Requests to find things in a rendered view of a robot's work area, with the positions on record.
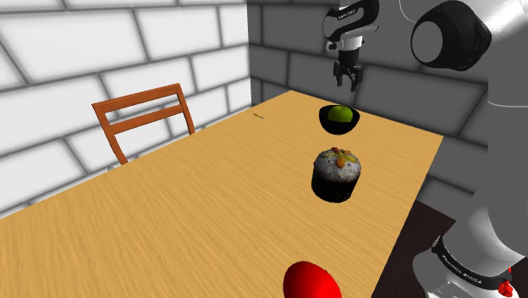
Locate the dark frosted cake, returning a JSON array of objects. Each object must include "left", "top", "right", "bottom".
[{"left": 311, "top": 146, "right": 363, "bottom": 204}]

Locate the red round object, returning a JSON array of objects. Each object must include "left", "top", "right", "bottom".
[{"left": 283, "top": 260, "right": 343, "bottom": 298}]

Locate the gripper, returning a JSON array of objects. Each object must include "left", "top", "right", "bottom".
[{"left": 333, "top": 47, "right": 365, "bottom": 92}]

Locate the wooden table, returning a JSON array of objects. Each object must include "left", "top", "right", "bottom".
[{"left": 0, "top": 90, "right": 445, "bottom": 298}]

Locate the brown wooden chair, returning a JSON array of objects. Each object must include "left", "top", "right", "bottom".
[{"left": 91, "top": 82, "right": 196, "bottom": 166}]

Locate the black bowl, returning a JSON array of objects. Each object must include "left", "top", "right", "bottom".
[{"left": 318, "top": 104, "right": 361, "bottom": 136}]

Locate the green apple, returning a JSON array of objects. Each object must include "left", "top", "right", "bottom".
[{"left": 327, "top": 105, "right": 354, "bottom": 124}]

